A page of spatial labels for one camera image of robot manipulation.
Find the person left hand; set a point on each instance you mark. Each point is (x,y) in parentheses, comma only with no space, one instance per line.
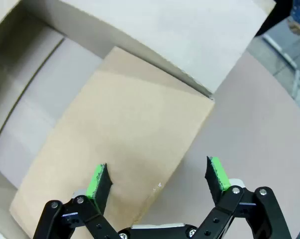
(298,27)

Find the brown cardboard box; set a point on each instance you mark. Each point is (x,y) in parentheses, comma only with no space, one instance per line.
(127,124)

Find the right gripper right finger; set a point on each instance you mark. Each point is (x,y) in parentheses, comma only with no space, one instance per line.
(219,174)

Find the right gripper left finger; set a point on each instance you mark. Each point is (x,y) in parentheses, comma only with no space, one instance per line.
(92,181)

